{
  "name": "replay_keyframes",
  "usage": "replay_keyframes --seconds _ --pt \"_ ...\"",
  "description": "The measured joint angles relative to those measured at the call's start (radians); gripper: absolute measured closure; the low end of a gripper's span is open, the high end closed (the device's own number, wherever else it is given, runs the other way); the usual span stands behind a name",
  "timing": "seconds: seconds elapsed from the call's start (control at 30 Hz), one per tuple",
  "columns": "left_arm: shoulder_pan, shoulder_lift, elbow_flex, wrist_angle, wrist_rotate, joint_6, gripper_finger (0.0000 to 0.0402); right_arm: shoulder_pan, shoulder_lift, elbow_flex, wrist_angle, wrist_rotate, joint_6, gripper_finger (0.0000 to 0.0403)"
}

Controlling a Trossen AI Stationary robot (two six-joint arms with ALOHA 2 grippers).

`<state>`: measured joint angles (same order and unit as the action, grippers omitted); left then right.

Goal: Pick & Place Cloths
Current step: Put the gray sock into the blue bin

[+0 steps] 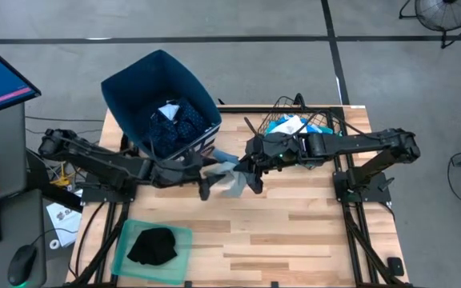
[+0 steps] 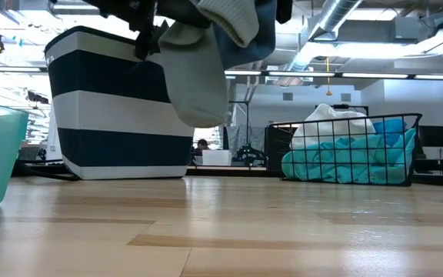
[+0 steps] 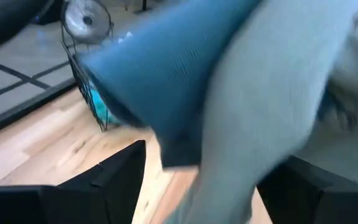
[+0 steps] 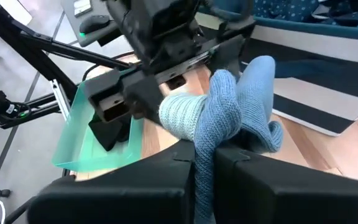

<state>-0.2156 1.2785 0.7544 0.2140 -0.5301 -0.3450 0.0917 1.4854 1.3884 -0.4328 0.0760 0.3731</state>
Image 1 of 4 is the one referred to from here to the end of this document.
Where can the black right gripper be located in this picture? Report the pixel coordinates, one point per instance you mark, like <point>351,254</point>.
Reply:
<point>274,150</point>

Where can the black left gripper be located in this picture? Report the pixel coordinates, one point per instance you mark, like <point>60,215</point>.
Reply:
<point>178,172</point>

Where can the grey cloth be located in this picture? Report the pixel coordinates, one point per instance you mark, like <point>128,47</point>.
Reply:
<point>232,180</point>

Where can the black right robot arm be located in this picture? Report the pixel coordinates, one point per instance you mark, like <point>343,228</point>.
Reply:
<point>358,144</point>

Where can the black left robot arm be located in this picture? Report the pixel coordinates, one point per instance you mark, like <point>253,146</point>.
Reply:
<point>106,164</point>

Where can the navy dotted cloth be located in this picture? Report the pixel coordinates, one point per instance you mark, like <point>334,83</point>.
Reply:
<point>166,134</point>

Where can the cream knit cloth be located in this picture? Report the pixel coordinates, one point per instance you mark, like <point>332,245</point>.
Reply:
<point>290,125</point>

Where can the small white fabric piece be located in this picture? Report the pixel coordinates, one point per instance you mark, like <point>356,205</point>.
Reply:
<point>169,111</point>

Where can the black cloth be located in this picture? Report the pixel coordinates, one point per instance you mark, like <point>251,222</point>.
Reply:
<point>152,246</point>

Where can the navy white striped hamper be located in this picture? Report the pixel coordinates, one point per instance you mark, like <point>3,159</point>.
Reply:
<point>142,84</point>

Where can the teal translucent tray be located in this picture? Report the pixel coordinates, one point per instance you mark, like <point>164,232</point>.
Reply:
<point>134,272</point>

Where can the white printed paper sheet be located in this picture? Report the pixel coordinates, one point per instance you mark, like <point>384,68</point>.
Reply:
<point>64,224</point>

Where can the small white tape roll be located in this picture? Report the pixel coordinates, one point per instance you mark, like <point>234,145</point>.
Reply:
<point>54,244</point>

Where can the small black device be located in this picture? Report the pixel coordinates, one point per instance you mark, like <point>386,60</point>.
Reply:
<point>395,266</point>

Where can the grey desk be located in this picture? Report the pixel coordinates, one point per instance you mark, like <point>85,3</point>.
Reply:
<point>10,140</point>

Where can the black computer mouse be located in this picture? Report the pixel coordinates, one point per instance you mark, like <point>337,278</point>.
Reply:
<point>21,264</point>

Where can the black floor fan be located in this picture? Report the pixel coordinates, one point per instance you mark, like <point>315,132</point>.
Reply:
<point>446,14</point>

